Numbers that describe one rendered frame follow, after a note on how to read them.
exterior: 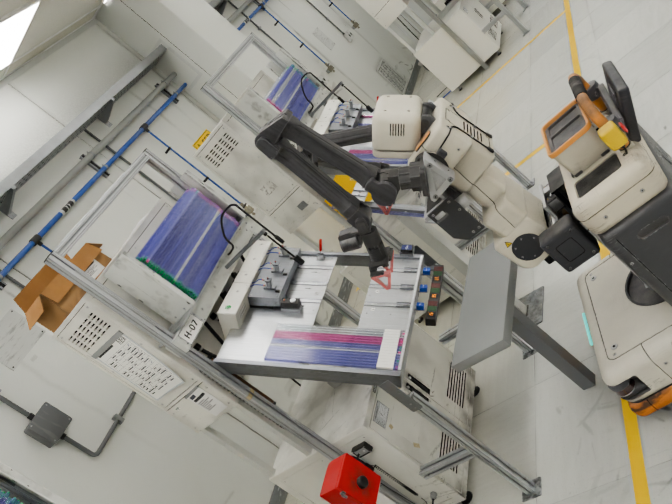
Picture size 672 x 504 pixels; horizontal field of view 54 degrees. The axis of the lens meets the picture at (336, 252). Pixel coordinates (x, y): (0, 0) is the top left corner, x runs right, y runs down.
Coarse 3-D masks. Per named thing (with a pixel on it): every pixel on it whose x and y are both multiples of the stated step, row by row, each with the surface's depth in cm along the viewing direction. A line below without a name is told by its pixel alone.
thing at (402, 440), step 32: (416, 352) 299; (448, 352) 314; (320, 384) 313; (352, 384) 284; (416, 384) 287; (448, 384) 302; (320, 416) 289; (352, 416) 265; (384, 416) 263; (416, 416) 275; (448, 416) 288; (288, 448) 295; (384, 448) 259; (416, 448) 265; (448, 448) 277; (288, 480) 288; (320, 480) 282; (384, 480) 272; (416, 480) 267; (448, 480) 266
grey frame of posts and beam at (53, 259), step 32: (160, 160) 290; (224, 256) 278; (96, 288) 234; (448, 288) 294; (128, 320) 240; (352, 320) 319; (192, 352) 246; (224, 384) 250; (288, 416) 258; (320, 448) 261; (480, 448) 241; (512, 480) 247
